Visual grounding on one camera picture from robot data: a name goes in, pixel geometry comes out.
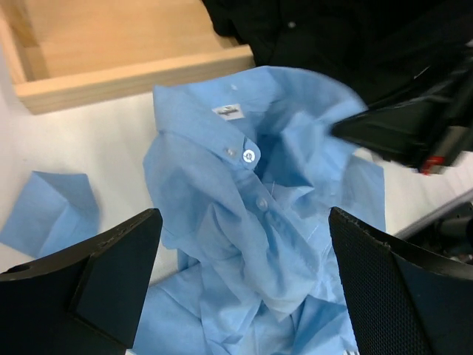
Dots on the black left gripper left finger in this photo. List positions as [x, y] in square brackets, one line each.
[85, 299]

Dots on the wooden clothes rack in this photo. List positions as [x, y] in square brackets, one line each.
[65, 54]

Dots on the black shirt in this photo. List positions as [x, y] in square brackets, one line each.
[374, 47]

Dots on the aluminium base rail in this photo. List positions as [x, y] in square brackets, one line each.
[461, 206]

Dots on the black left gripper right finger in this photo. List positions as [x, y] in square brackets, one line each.
[401, 298]

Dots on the light blue shirt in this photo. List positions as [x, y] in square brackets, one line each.
[244, 171]

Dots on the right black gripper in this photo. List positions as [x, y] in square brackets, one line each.
[431, 134]

